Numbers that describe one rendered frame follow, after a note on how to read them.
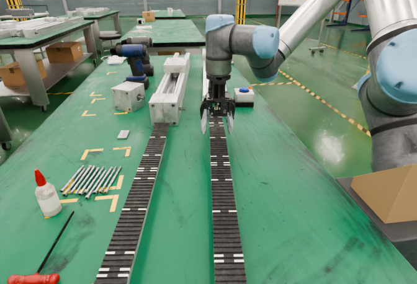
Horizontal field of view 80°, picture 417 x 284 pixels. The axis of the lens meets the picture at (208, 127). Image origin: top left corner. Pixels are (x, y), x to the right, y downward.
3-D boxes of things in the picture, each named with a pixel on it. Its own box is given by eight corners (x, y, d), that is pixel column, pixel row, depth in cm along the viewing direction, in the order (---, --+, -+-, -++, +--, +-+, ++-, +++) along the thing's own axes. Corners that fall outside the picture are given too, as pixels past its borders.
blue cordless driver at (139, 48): (149, 90, 127) (144, 45, 117) (110, 90, 126) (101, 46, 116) (151, 85, 134) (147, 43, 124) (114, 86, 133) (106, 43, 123)
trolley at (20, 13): (46, 66, 475) (28, 7, 428) (13, 67, 465) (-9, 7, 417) (61, 54, 564) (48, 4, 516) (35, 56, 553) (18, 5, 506)
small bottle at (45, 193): (58, 202, 59) (43, 161, 53) (64, 211, 57) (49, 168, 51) (41, 211, 57) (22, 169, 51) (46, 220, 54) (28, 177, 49)
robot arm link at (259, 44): (283, 44, 68) (246, 41, 73) (278, 18, 58) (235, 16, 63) (275, 71, 67) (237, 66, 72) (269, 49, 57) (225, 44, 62)
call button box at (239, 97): (253, 107, 108) (254, 93, 105) (231, 107, 108) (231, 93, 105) (250, 100, 115) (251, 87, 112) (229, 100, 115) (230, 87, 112)
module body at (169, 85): (180, 115, 101) (179, 95, 97) (155, 115, 101) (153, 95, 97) (190, 65, 171) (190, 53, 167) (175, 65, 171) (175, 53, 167)
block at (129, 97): (137, 113, 103) (134, 91, 98) (115, 109, 106) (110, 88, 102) (151, 105, 111) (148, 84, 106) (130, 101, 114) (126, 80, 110)
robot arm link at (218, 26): (229, 17, 60) (198, 15, 64) (227, 62, 65) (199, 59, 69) (242, 14, 66) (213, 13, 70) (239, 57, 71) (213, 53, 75)
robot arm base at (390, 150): (412, 171, 63) (399, 134, 66) (480, 159, 49) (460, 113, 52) (358, 175, 61) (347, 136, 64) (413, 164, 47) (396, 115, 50)
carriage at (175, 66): (186, 78, 126) (185, 64, 123) (164, 78, 126) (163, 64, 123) (188, 69, 141) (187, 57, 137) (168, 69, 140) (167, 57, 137)
